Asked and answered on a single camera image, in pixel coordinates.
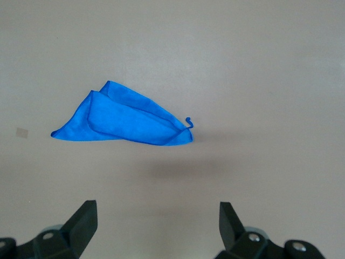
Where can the blue microfibre towel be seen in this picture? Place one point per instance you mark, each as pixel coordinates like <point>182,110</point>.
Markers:
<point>121,121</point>

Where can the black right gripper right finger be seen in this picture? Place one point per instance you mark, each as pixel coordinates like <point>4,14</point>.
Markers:
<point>231,232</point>

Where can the small brown tape patch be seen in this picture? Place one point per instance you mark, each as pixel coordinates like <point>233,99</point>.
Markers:
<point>22,133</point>

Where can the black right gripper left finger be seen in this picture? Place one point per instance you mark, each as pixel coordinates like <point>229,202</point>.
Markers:
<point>78,232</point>

